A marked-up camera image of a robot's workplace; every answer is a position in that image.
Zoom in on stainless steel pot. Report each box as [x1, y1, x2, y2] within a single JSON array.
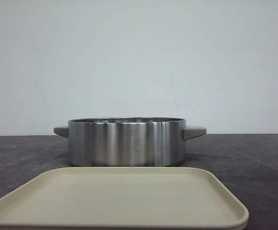
[[53, 117, 207, 167]]

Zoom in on cream rectangular tray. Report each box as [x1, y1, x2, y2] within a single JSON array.
[[0, 167, 249, 230]]

